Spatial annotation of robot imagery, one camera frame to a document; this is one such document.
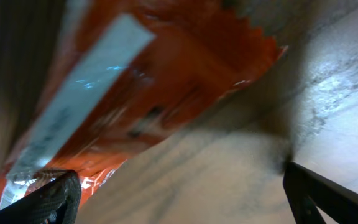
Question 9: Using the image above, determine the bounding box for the orange chocolate bar wrapper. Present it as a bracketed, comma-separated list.
[0, 0, 283, 210]

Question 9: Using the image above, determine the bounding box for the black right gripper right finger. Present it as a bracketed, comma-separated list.
[283, 162, 358, 224]

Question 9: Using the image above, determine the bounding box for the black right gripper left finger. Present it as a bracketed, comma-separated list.
[0, 170, 81, 224]

